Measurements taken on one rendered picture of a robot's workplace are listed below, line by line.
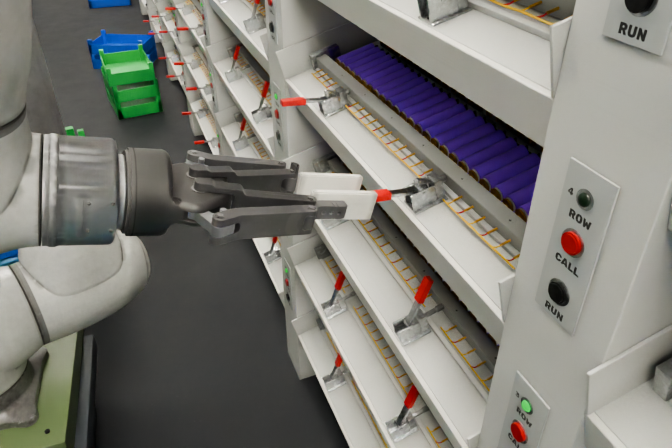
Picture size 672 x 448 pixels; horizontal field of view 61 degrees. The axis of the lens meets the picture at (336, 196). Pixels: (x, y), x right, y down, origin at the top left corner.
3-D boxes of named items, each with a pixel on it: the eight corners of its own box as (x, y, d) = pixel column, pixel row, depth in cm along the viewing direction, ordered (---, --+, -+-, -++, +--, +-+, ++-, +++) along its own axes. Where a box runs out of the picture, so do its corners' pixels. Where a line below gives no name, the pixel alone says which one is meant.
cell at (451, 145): (496, 138, 67) (449, 161, 66) (487, 132, 69) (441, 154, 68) (495, 126, 66) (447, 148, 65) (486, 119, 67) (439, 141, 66)
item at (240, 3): (276, 83, 105) (251, 12, 97) (210, 6, 152) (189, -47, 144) (373, 42, 108) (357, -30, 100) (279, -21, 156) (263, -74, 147)
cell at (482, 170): (530, 162, 62) (479, 186, 61) (519, 155, 64) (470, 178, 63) (529, 148, 61) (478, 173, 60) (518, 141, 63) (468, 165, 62)
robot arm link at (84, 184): (41, 270, 44) (123, 267, 46) (41, 165, 40) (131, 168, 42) (44, 209, 51) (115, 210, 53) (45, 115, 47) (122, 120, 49)
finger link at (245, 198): (194, 175, 49) (194, 183, 48) (317, 188, 53) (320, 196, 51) (188, 213, 51) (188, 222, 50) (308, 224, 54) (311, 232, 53)
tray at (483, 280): (507, 355, 50) (499, 283, 44) (292, 102, 98) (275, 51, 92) (687, 256, 53) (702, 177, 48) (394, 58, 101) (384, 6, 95)
